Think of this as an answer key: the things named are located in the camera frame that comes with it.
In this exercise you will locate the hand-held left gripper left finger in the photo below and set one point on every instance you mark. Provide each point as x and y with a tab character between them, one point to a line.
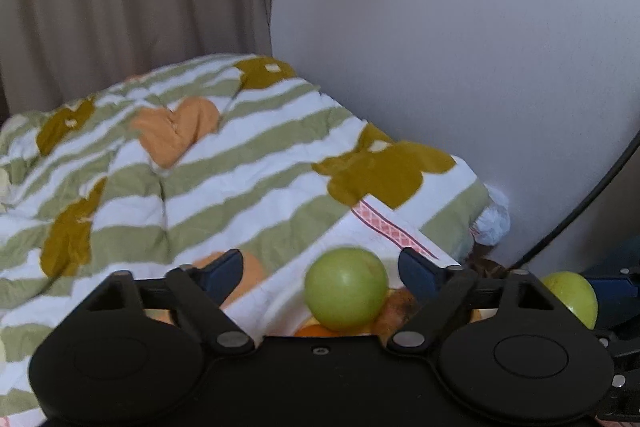
225	274

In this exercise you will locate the crumpled white paper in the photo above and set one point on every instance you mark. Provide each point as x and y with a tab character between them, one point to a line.
492	219

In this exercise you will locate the large green apple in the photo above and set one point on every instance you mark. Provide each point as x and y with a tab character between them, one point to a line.
346	287

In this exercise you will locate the pink floral towel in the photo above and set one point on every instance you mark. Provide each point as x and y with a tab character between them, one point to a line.
390	227

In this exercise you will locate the brown onion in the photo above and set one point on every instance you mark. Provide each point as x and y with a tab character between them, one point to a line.
397	308

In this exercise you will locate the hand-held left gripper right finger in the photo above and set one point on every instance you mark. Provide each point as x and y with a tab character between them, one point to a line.
417	274

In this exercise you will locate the green striped flower blanket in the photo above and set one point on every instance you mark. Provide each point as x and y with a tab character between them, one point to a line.
150	187

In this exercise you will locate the dark blue cloth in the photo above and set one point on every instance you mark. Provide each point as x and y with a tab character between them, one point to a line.
620	257

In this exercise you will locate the small green apple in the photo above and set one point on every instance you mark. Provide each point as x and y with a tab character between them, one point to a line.
575	299

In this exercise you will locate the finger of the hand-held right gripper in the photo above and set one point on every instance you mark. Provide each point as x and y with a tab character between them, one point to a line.
622	382
615	286

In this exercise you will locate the large orange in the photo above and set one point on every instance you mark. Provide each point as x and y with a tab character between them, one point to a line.
315	332

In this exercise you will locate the brown patterned cloth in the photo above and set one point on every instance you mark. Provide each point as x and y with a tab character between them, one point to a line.
487	264

